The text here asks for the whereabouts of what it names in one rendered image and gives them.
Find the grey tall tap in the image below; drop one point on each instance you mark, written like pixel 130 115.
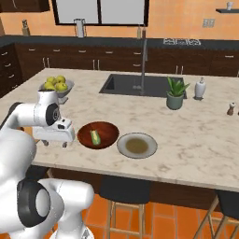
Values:
pixel 143 62

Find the white soap dispenser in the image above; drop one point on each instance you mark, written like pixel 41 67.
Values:
pixel 200 89

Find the black framed window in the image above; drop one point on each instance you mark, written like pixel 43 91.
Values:
pixel 99 12

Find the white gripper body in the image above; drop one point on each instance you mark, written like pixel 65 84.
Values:
pixel 53 133

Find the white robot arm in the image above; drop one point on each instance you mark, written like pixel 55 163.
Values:
pixel 15 149

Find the dark sink basin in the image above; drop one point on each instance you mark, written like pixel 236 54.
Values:
pixel 124 84

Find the brown and grey jar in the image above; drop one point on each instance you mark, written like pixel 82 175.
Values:
pixel 25 28

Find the white cup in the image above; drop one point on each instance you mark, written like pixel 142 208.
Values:
pixel 229 5

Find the dark brown drawer unit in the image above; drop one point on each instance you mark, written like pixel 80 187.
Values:
pixel 9 68

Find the yellow green corn cob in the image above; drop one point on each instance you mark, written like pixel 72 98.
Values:
pixel 95 137

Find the yellow green apple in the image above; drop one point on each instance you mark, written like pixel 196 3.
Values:
pixel 61 87
pixel 61 79
pixel 49 85
pixel 51 80

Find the brown pepper mill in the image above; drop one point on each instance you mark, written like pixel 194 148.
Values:
pixel 231 109

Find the hob with white grates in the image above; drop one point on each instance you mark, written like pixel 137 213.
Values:
pixel 182 41

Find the grey fruit bowl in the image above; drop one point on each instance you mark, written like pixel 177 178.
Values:
pixel 69 86

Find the dark wall cupboard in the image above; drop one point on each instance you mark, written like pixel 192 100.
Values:
pixel 25 5

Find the brown bottle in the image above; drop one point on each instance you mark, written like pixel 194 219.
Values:
pixel 144 31

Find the dark wall shelf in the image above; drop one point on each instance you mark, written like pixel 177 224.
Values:
pixel 227 11

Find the dark brown cupboard run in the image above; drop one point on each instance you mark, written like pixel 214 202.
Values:
pixel 118 59

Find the brown wooden plate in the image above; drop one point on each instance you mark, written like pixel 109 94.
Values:
pixel 105 132

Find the black stool with wooden legs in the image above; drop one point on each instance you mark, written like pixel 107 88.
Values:
pixel 228 205
pixel 124 189
pixel 37 172

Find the pale bottle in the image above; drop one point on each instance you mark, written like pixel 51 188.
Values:
pixel 138 32

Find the grey wall socket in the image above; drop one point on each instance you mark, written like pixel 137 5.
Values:
pixel 208 23

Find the green plant in grey pot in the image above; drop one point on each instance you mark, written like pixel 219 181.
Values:
pixel 175 99

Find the dark brown island base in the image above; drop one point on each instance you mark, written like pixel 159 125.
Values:
pixel 174 194

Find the grey bowl with brown inside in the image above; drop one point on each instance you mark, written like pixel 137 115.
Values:
pixel 137 145

